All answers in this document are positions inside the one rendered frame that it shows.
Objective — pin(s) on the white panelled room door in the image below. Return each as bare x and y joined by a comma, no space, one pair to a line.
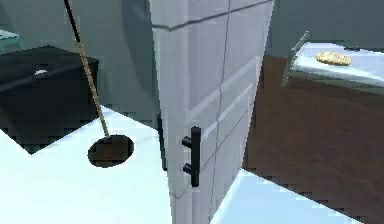
206,83

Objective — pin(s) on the floor lamp with round base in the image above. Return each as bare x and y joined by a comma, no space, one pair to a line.
110,150

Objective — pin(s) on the black cabinet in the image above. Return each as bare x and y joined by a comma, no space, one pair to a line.
50,93

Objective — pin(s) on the yellow bread loaf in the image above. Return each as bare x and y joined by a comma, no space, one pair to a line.
333,58

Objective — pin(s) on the small white object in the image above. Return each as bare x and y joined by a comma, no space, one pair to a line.
40,72

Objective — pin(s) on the small black flat object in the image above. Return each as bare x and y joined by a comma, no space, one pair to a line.
352,48

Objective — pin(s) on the pale green furniture corner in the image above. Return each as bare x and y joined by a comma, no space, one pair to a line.
8,40

